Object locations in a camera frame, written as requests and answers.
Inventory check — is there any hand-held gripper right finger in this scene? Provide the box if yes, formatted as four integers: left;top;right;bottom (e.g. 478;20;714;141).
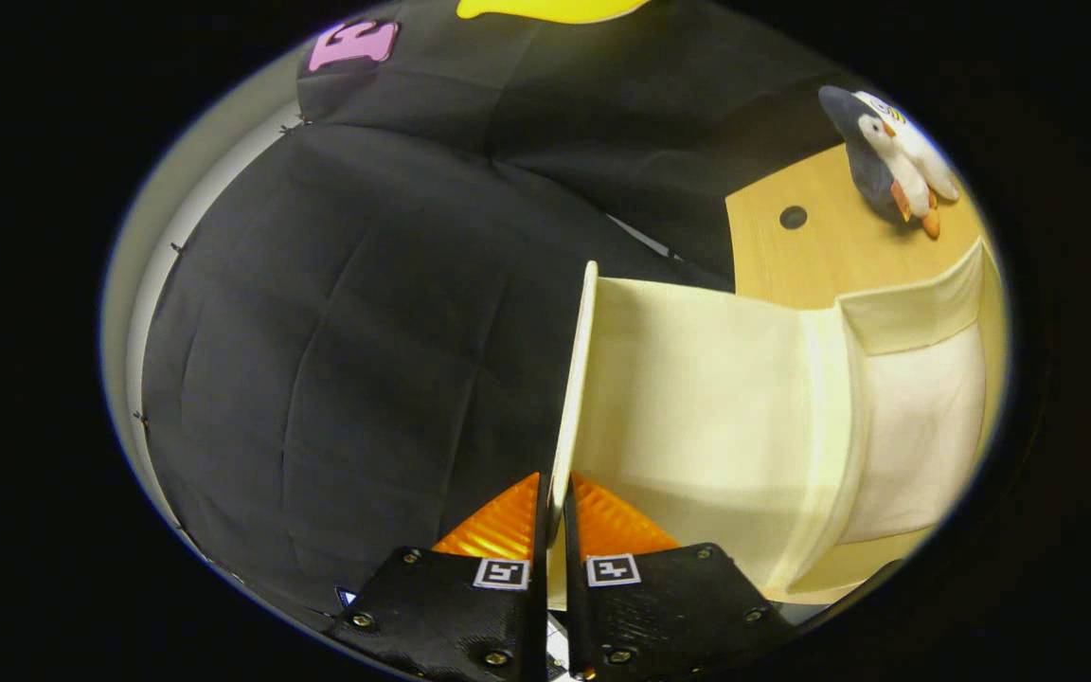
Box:
563;472;797;682

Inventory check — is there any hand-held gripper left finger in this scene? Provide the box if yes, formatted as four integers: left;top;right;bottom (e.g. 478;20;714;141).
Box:
332;472;552;682

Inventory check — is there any dark blue penguin plush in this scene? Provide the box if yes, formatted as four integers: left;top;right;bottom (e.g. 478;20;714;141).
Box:
820;85;941;238

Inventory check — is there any white duck plush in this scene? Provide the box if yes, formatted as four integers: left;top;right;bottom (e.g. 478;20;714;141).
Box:
853;90;961;202

